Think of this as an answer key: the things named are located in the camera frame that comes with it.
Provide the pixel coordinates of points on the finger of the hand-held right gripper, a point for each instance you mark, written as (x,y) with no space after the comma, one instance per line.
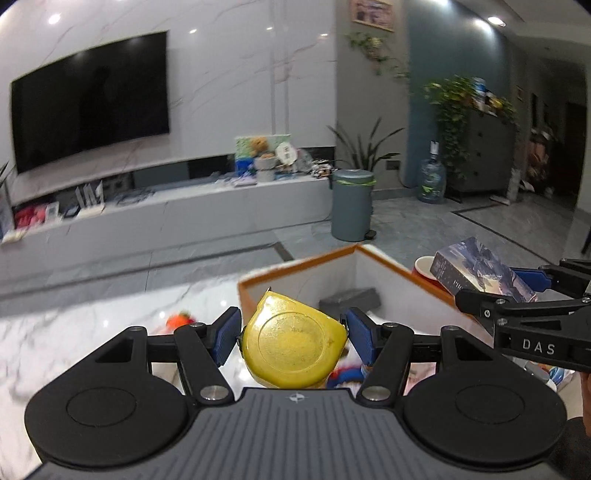
(485,307)
(535,278)

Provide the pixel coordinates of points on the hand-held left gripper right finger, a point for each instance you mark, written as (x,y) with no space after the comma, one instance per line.
(361,336)

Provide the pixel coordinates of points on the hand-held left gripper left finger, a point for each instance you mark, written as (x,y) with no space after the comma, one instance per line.
(226,336)

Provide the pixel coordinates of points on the dark illustrated book box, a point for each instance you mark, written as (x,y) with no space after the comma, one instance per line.
(480,267)

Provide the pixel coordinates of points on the yellow tape measure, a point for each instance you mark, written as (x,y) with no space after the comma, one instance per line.
(286,339)

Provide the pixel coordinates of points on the orange-rimmed white storage box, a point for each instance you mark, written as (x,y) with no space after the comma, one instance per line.
(323,277)

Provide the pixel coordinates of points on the person's right hand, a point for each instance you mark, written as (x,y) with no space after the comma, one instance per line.
(585,401)

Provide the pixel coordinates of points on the white plastic container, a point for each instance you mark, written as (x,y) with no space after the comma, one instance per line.
(547,376)

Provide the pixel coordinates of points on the orange plush toy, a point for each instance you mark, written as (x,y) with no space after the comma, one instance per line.
(180,321)

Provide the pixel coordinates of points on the red cup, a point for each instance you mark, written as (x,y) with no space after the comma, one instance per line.
(422,268)

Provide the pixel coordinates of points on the person's dark clothing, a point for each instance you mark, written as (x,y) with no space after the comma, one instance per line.
(572,454)

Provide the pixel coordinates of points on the white marble TV console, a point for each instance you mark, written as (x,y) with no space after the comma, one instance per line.
(184,221)

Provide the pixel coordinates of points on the grey pedal trash bin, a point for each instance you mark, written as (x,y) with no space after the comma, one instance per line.
(353,207)

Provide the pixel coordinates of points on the grey chest of drawers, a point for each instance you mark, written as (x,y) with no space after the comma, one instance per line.
(489,152)

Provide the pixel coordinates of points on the large water jug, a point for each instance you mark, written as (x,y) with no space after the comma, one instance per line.
(431,177)

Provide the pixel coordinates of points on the white flat box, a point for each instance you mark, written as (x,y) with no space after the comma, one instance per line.
(244,181)

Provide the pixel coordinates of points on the blue floral box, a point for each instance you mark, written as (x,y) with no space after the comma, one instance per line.
(244,167)

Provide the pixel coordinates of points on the grey round tin stack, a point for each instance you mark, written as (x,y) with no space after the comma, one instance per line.
(265,170)

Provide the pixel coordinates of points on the blue white plate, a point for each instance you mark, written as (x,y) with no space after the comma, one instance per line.
(304,160)

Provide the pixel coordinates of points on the long-leaf potted plant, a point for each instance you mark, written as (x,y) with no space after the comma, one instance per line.
(364,150)

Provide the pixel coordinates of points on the white router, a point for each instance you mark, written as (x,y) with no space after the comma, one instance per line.
(90,201)

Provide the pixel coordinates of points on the brown teddy bear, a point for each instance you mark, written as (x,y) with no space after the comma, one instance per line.
(258,146)

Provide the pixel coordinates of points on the round white hand fan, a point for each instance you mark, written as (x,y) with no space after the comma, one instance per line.
(285,153)

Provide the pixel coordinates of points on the trailing pothos plant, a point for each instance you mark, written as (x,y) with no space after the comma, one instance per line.
(450,106)

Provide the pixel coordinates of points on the black flat device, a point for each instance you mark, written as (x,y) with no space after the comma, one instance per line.
(70,211)

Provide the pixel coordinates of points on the green white printed board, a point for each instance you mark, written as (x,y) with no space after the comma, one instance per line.
(277,138)

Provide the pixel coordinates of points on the white desk clock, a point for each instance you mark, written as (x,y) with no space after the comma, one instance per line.
(53,211)

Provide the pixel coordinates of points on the red pink gift box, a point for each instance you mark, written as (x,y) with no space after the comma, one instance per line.
(30,216)

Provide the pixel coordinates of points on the yellow notebook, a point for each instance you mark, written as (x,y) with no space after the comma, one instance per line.
(11,236)

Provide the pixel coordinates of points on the black television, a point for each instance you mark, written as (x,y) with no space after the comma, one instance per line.
(87,101)

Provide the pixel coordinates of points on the hanging green vine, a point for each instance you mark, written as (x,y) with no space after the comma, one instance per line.
(376,53)

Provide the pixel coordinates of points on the wall socket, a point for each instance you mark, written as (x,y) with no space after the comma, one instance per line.
(393,164)

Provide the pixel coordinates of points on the wooden framed wall picture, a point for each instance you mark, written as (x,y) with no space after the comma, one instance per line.
(373,14)

